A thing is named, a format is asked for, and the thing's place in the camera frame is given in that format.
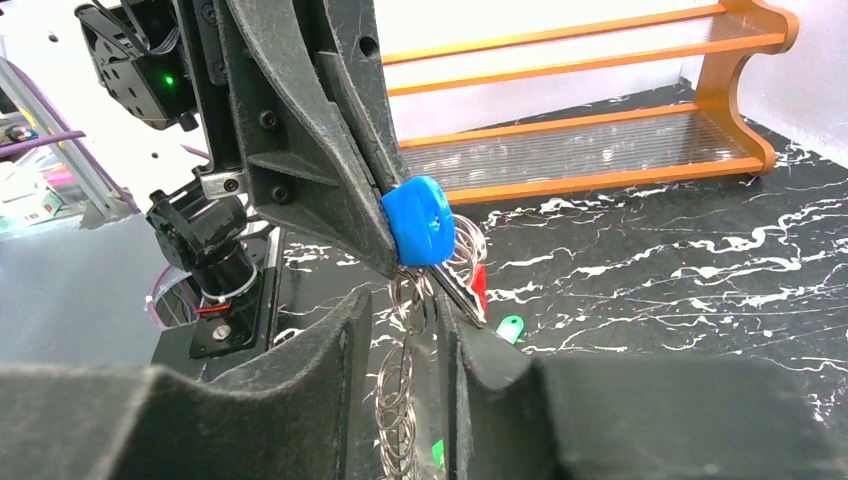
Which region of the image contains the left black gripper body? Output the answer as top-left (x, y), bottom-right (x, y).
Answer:
top-left (174, 1), bottom-right (259, 199)

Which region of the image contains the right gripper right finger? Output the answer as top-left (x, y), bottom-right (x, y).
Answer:
top-left (437, 294), bottom-right (847, 479)

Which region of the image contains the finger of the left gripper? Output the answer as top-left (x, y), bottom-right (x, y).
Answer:
top-left (227, 1), bottom-right (400, 278)
top-left (311, 1), bottom-right (409, 194)

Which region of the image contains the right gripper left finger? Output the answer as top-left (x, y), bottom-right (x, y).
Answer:
top-left (1, 288), bottom-right (373, 479)

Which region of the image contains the green key tag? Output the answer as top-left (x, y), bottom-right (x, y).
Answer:
top-left (431, 439), bottom-right (445, 470)
top-left (495, 315), bottom-right (525, 345)

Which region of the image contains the blue key tag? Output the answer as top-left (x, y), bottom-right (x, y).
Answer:
top-left (381, 176), bottom-right (456, 267)

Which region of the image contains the metal keyring red grip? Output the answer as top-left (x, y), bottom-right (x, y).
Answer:
top-left (375, 215), bottom-right (487, 479)

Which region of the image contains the orange ribbed plastic rack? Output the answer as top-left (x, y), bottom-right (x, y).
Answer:
top-left (383, 1), bottom-right (800, 205)

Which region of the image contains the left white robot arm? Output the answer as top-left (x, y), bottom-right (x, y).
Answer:
top-left (74, 0), bottom-right (408, 359)

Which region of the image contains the aluminium frame rail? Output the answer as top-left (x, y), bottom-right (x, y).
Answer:
top-left (1, 58), bottom-right (140, 224)

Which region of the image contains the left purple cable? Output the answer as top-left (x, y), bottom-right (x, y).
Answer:
top-left (0, 59), bottom-right (213, 329)

